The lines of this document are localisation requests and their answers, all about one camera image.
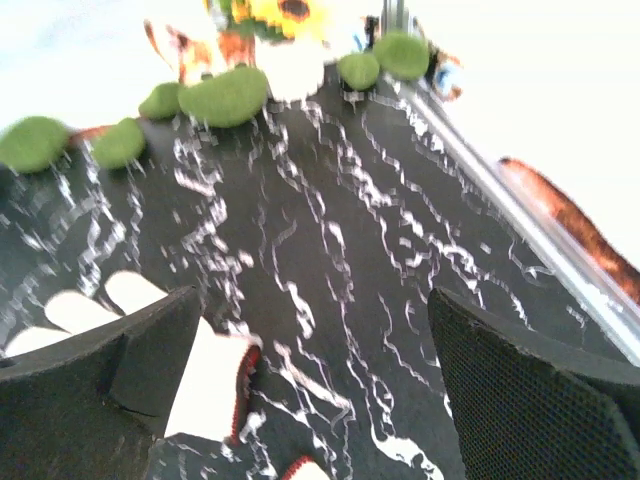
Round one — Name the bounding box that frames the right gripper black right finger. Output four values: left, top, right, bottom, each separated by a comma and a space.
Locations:
428, 288, 639, 479

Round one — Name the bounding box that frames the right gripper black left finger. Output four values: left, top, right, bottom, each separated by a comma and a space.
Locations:
1, 287, 201, 480

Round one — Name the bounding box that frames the cream glove near right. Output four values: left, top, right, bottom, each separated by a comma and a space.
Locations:
5, 290, 261, 441

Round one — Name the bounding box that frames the cream glove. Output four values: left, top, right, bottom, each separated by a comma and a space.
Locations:
5, 290, 261, 441
282, 456, 330, 480

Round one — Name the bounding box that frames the cream glove far right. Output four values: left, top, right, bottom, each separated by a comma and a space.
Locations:
282, 456, 330, 480

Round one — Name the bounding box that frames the green moss stone far left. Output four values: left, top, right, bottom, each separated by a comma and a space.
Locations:
1, 116, 70, 174

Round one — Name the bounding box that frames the large green moss stone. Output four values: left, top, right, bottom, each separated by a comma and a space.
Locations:
178, 66, 268, 128

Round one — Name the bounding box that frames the green moss stone right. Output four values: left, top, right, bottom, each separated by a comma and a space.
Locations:
373, 31, 430, 81

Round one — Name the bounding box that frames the white sunflower pot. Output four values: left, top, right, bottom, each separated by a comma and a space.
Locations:
255, 39, 326, 102

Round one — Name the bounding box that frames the sunflower bunch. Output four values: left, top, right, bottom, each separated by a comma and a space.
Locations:
203, 0, 338, 42

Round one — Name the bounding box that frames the aluminium frame rail right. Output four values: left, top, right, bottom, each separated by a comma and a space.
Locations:
383, 74, 639, 366

